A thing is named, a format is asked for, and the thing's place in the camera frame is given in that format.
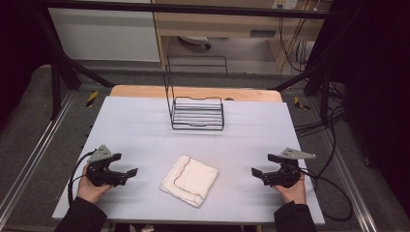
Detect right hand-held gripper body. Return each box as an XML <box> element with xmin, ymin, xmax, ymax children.
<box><xmin>263</xmin><ymin>147</ymin><xmax>317</xmax><ymax>189</ymax></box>

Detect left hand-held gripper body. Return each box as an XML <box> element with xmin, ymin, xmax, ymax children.
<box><xmin>84</xmin><ymin>144</ymin><xmax>129</xmax><ymax>189</ymax></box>

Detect person's right hand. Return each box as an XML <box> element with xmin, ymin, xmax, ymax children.
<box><xmin>273</xmin><ymin>173</ymin><xmax>308</xmax><ymax>206</ymax></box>

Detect person's left hand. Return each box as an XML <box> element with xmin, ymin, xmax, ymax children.
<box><xmin>76</xmin><ymin>163</ymin><xmax>114</xmax><ymax>205</ymax></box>

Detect folded white towel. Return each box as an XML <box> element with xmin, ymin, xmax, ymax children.
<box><xmin>159</xmin><ymin>155</ymin><xmax>220</xmax><ymax>209</ymax></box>

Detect yellow black tape strip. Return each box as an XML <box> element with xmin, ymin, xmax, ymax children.
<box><xmin>85</xmin><ymin>90</ymin><xmax>100</xmax><ymax>108</ymax></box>
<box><xmin>293</xmin><ymin>96</ymin><xmax>311</xmax><ymax>111</ymax></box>

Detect white cabinet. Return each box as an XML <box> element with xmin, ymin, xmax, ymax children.
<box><xmin>47</xmin><ymin>7</ymin><xmax>161</xmax><ymax>63</ymax></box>

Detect office chair base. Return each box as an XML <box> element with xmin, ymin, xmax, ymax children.
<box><xmin>176</xmin><ymin>35</ymin><xmax>213</xmax><ymax>50</ymax></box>

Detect wooden desk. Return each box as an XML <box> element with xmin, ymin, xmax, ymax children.
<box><xmin>150</xmin><ymin>0</ymin><xmax>334</xmax><ymax>71</ymax></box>

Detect white power strip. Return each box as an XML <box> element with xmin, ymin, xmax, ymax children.
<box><xmin>272</xmin><ymin>0</ymin><xmax>300</xmax><ymax>11</ymax></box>

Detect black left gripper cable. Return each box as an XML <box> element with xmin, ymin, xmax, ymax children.
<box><xmin>67</xmin><ymin>149</ymin><xmax>98</xmax><ymax>208</ymax></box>

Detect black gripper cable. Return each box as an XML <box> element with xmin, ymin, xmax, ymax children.
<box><xmin>299</xmin><ymin>167</ymin><xmax>354</xmax><ymax>222</ymax></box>
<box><xmin>67</xmin><ymin>149</ymin><xmax>98</xmax><ymax>208</ymax></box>

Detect bundle of black floor cables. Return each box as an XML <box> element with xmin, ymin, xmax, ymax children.
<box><xmin>294</xmin><ymin>81</ymin><xmax>348</xmax><ymax>140</ymax></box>

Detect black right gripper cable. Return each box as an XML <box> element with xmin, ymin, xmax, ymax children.
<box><xmin>299</xmin><ymin>167</ymin><xmax>354</xmax><ymax>222</ymax></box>

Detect aluminium rail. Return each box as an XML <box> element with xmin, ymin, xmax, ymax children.
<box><xmin>321</xmin><ymin>128</ymin><xmax>379</xmax><ymax>232</ymax></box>
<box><xmin>0</xmin><ymin>91</ymin><xmax>79</xmax><ymax>224</ymax></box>

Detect black wire rack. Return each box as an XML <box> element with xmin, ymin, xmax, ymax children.
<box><xmin>162</xmin><ymin>54</ymin><xmax>229</xmax><ymax>131</ymax></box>

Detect hanging desk cables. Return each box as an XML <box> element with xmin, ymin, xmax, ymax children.
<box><xmin>278</xmin><ymin>15</ymin><xmax>311</xmax><ymax>73</ymax></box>

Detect black metal frame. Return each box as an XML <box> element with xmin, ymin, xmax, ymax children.
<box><xmin>31</xmin><ymin>0</ymin><xmax>342</xmax><ymax>121</ymax></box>

